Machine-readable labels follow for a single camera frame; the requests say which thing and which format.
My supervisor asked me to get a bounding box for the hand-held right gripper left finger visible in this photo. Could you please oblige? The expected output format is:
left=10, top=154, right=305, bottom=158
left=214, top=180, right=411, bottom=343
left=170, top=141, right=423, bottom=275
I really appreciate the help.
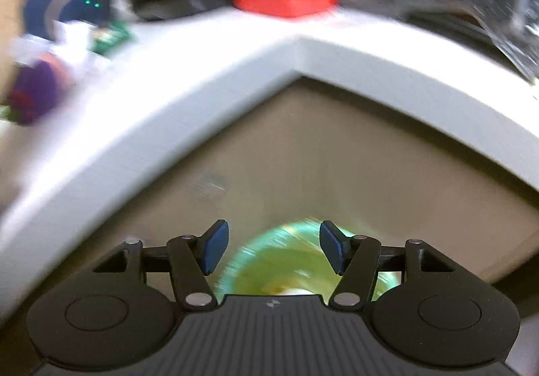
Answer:
left=90, top=219, right=230, bottom=311

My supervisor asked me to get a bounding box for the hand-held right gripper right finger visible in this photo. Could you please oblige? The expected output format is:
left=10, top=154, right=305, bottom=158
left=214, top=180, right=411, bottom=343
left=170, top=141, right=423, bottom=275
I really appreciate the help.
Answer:
left=319, top=220, right=457, bottom=310

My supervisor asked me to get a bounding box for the green packet white lettering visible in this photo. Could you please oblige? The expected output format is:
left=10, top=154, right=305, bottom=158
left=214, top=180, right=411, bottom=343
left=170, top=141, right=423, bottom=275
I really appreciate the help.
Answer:
left=90, top=20, right=135, bottom=57

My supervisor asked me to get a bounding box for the beige cabinet door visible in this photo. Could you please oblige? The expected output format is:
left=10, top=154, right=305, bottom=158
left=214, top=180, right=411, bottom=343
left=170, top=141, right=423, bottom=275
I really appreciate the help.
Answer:
left=0, top=79, right=539, bottom=335

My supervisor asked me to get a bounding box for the purple pink plush item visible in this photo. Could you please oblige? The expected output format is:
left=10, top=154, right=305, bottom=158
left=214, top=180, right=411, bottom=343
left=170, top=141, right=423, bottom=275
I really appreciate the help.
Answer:
left=7, top=56, right=73, bottom=126

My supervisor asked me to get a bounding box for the crumpled white plastic bag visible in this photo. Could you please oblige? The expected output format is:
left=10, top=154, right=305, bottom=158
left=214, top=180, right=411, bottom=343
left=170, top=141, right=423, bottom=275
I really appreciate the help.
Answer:
left=17, top=21, right=108, bottom=75

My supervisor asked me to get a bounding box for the round wooden cutting board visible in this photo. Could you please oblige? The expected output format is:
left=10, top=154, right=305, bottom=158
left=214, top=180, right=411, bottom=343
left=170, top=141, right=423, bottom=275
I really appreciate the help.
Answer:
left=0, top=0, right=27, bottom=65

